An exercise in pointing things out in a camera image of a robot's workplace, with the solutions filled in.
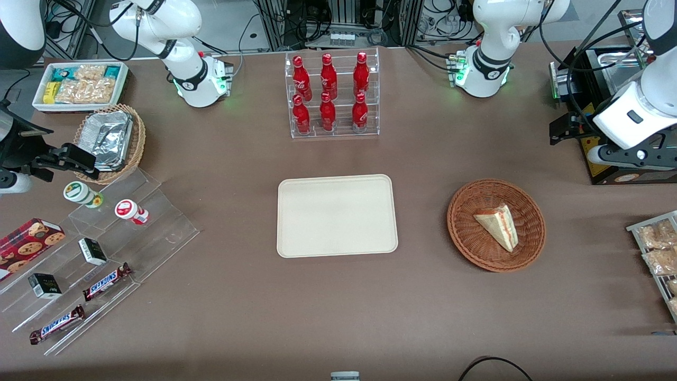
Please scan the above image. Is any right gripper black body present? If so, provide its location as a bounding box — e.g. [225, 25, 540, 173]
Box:
[0, 105, 54, 169]

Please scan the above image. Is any triangular sandwich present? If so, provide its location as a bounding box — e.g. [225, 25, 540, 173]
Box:
[472, 204, 520, 253]

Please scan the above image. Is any light tan wicker basket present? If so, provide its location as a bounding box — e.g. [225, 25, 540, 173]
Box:
[73, 104, 147, 185]

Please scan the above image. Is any brown round wicker basket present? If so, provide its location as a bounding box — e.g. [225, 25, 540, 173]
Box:
[447, 179, 546, 273]

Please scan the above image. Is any beige rectangular tray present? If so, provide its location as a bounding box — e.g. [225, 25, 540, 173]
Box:
[277, 174, 399, 259]

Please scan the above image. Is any black appliance with yellow panel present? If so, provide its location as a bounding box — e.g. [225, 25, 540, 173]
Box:
[549, 45, 677, 186]

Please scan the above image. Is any green lidded yogurt cup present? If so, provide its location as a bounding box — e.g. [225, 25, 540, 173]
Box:
[63, 181, 104, 209]

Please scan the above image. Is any white rectangular snack bin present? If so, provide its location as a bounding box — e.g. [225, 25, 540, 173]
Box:
[32, 61, 129, 114]

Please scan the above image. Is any aluminium foil container stack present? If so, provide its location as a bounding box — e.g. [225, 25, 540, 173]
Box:
[82, 110, 134, 173]

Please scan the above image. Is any shiny steel pan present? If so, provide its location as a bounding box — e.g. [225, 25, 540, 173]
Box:
[595, 47, 654, 98]

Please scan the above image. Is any red lidded yogurt cup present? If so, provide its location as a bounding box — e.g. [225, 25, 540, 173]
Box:
[115, 199, 150, 225]

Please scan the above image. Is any red plaid cookie box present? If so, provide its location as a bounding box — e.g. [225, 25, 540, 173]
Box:
[0, 218, 66, 282]

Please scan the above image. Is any small black carton box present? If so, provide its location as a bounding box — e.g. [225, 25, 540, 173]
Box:
[78, 238, 108, 266]
[28, 273, 62, 300]

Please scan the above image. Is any clear acrylic stepped stand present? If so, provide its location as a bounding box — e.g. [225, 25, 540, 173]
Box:
[0, 168, 200, 356]

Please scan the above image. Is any brown Snickers bar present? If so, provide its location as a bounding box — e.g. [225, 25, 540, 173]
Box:
[29, 305, 86, 346]
[82, 262, 133, 302]

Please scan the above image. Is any red soda bottle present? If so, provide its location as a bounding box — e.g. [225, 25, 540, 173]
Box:
[319, 92, 336, 132]
[292, 56, 313, 101]
[292, 94, 311, 134]
[352, 93, 369, 133]
[353, 51, 370, 97]
[321, 53, 338, 100]

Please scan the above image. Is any clear acrylic bottle rack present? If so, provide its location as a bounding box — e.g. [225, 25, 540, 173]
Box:
[285, 48, 380, 139]

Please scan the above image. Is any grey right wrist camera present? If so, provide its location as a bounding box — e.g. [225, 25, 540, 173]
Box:
[0, 172, 33, 195]

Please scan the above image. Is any grey wire rack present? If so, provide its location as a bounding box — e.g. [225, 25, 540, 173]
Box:
[627, 211, 677, 323]

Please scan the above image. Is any shiny metal lid frame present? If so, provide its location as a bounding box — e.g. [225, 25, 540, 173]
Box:
[618, 10, 650, 69]

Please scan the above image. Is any aluminium profile frame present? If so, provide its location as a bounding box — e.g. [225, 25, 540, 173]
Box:
[45, 0, 97, 59]

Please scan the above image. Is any aluminium profile frame rack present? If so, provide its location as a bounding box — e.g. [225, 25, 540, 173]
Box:
[253, 0, 424, 51]

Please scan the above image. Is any black looped cable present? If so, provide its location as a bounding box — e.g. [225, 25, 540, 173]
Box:
[458, 356, 535, 381]

